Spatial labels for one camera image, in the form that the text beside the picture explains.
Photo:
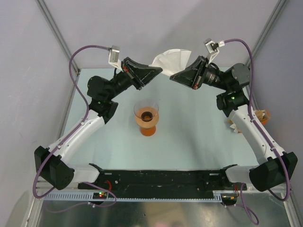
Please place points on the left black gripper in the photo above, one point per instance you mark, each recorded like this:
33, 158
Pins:
142, 74

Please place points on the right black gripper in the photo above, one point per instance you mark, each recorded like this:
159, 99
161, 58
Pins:
194, 74

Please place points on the white paper coffee filter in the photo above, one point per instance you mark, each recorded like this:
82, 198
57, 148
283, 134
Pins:
172, 61

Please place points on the clear glass dripper cone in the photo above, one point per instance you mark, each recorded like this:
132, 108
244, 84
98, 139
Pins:
146, 110

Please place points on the orange glass carafe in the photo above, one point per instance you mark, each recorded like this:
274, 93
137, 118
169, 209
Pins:
148, 131

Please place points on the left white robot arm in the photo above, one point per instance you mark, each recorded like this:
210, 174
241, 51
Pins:
52, 163

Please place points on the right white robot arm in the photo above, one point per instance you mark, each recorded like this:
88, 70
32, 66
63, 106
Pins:
275, 166

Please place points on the orange filter holder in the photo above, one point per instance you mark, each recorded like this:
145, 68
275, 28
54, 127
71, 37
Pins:
265, 117

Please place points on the stack of paper filters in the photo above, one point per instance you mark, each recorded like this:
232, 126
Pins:
233, 126

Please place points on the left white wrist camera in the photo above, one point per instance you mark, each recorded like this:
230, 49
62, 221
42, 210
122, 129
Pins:
113, 58

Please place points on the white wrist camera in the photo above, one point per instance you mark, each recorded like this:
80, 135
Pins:
213, 49
113, 58

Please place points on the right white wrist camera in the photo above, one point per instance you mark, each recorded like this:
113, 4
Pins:
213, 49

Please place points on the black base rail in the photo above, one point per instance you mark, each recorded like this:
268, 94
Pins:
163, 183

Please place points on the right aluminium frame post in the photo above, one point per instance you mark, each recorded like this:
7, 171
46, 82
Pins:
268, 27

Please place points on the aluminium frame post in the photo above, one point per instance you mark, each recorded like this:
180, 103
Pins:
54, 27
268, 27

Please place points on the left aluminium frame post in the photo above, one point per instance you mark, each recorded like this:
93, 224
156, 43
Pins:
54, 27

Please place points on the white slotted cable duct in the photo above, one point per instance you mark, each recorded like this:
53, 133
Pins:
95, 196

